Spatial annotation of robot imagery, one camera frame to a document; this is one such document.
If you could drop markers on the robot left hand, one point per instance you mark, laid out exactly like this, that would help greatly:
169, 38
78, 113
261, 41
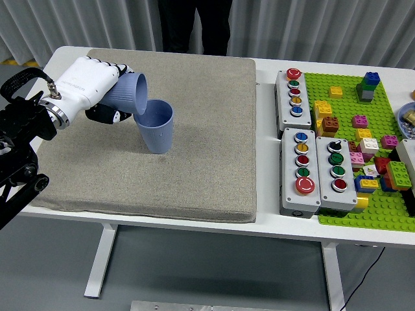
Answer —
84, 81

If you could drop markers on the blue ribbed cup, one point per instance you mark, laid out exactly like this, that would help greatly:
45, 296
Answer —
124, 94
157, 136

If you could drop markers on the grey-brown mat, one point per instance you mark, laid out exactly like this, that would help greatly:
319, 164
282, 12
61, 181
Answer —
194, 129

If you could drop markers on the person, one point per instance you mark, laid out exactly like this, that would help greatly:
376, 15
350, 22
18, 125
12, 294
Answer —
194, 26

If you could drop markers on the white table leg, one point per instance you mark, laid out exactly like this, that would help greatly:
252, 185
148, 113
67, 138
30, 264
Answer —
100, 259
334, 275

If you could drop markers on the small grey five-button box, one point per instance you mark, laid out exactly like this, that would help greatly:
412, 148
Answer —
296, 121

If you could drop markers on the large grey five-button box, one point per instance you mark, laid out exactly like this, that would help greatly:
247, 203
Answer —
290, 194

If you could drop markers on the white pleated curtain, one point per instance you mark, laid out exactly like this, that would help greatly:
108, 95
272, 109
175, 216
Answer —
324, 26

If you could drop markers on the green studded baseplate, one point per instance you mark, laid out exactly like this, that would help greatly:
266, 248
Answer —
343, 107

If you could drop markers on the grey four-button selector box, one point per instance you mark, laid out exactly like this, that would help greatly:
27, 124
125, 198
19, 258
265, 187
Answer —
327, 194

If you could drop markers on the small brown toy brick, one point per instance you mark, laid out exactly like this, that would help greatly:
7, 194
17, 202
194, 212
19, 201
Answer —
351, 146

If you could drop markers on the magenta toy brick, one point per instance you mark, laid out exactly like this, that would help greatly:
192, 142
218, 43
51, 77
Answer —
367, 157
389, 142
360, 121

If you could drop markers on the grey toy brick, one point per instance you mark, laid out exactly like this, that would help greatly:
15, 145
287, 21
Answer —
366, 96

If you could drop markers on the light pink toy brick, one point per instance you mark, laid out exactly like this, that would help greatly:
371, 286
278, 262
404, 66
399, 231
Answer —
356, 159

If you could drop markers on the blue toy brick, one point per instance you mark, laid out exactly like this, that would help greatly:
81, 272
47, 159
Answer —
356, 184
384, 186
371, 79

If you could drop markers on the white toy brick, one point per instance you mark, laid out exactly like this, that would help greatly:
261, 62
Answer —
369, 145

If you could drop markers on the white printed toy tile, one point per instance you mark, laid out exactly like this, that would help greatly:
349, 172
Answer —
369, 170

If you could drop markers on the yellow round toy brick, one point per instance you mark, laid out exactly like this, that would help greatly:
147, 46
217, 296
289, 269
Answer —
361, 203

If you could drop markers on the red toy brick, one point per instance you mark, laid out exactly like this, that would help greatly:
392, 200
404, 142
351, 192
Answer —
381, 165

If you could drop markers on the blue bowl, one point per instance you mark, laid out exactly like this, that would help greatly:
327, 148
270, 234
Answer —
399, 120

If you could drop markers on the brass fitting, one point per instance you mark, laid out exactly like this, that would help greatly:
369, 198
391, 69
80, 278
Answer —
410, 115

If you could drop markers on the large green toy brick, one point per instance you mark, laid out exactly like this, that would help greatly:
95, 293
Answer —
398, 173

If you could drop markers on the silver metal parts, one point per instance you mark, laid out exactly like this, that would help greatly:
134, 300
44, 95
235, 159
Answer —
409, 129

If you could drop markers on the white box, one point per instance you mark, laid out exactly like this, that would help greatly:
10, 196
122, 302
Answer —
408, 155

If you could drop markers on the orange toy brick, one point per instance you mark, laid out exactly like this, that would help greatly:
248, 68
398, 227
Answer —
403, 187

